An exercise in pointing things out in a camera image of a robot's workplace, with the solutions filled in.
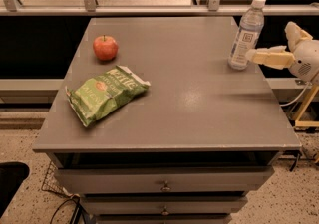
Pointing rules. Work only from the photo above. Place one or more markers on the grey drawer cabinet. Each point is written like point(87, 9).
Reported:
point(197, 113)

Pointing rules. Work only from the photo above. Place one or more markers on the wire mesh basket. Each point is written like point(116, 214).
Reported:
point(51, 184)

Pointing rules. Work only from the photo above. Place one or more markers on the metal drawer knob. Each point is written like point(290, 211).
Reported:
point(165, 188)
point(165, 212)

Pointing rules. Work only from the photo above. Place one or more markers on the metal top drawer knob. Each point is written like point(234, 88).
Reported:
point(165, 188)

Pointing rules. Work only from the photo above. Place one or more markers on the top grey drawer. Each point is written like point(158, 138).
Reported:
point(151, 180)

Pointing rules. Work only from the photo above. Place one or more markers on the metal middle drawer knob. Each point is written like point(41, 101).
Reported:
point(165, 212)

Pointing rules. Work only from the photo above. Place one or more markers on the red apple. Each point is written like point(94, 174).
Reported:
point(105, 48)

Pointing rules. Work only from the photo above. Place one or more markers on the middle grey drawer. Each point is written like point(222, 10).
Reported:
point(155, 205)

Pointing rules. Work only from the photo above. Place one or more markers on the yellow wooden frame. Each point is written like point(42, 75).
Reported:
point(297, 118)

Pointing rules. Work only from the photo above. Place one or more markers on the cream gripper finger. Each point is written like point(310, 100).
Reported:
point(295, 35)
point(275, 57)

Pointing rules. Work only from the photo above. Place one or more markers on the green jalapeno chip bag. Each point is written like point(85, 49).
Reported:
point(97, 97)

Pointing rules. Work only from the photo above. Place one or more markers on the clear plastic water bottle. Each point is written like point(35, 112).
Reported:
point(250, 27)

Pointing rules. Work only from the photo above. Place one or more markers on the black chair seat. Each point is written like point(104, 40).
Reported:
point(12, 174)

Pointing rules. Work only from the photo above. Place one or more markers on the grey drawer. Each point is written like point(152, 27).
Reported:
point(155, 205)
point(151, 180)

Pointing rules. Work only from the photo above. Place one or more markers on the white rounded gripper body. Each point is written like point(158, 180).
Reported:
point(307, 59)

